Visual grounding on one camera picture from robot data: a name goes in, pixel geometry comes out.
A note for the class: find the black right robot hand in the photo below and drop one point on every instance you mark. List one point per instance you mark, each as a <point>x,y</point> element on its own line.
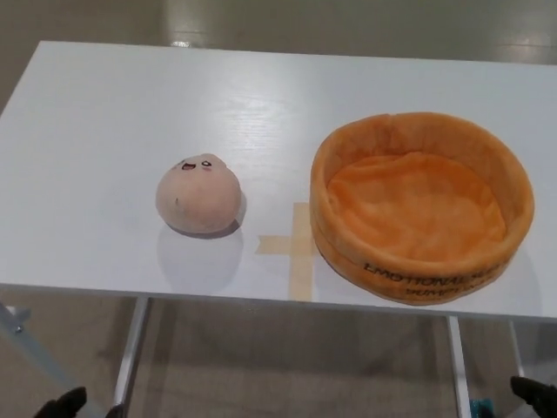
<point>528,394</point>

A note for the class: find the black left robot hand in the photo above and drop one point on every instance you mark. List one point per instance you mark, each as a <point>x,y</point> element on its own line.
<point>65,402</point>

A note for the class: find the pink round plush toy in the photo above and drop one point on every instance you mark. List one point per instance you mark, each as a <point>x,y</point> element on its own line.
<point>198,200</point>

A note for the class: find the orange plush round basket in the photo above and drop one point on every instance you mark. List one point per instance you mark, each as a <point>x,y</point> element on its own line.
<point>418,209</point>

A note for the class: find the teal object on floor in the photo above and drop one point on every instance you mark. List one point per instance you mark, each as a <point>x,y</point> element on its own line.
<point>481,409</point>

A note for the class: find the white metal table leg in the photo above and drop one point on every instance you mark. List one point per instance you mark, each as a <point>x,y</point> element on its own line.
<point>130,357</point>
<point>460,370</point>
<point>517,344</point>

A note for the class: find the short beige masking tape strip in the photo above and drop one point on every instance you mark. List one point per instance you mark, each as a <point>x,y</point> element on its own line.
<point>274,244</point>

